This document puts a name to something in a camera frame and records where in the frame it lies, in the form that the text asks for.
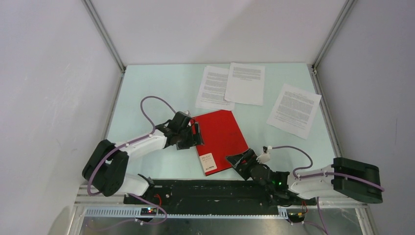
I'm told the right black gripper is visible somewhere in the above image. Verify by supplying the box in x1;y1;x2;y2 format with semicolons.
225;148;261;181

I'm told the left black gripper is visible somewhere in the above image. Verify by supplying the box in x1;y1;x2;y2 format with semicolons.
176;122;204;150

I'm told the red black clip folder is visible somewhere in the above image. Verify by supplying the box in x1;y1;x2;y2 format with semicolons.
194;110;249;176

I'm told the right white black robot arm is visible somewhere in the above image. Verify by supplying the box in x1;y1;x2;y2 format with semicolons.
226;146;385;205

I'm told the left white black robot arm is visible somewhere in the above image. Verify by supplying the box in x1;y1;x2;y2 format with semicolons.
82;111;204;204

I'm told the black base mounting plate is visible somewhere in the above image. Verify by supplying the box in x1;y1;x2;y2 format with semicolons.
142;180;317;216

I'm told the left printed paper sheet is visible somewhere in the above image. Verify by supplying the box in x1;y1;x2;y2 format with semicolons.
195;66;235;111

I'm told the printed paper sheet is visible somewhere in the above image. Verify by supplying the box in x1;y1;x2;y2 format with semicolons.
266;84;322;140
224;63;265;106
195;66;235;111

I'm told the right controller board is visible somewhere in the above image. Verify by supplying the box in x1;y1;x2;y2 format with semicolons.
287;212;306;224

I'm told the controller board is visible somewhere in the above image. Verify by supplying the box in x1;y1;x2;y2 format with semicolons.
140;207;158;216
287;212;306;224

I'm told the right printed paper sheet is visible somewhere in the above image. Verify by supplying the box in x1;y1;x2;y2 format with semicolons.
266;84;322;140

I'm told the middle printed paper sheet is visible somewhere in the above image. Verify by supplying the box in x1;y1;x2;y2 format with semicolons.
224;63;265;106

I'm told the left controller board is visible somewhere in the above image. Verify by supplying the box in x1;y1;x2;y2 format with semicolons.
140;207;158;216

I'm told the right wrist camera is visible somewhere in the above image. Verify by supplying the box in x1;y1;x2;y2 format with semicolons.
256;146;273;164

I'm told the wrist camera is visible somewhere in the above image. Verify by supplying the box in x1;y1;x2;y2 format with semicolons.
182;110;191;116
256;146;273;164

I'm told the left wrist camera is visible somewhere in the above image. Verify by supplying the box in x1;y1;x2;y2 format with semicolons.
182;110;191;116

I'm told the slotted cable duct rail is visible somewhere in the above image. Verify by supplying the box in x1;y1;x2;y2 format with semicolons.
85;207;289;219

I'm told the aluminium frame profile left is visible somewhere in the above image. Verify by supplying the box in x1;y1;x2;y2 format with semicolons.
81;0;126;72

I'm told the aluminium frame profile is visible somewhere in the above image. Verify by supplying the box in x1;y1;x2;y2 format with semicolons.
81;0;126;72
312;0;358;71

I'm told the aluminium frame profile right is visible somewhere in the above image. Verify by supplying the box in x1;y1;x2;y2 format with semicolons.
312;0;358;71

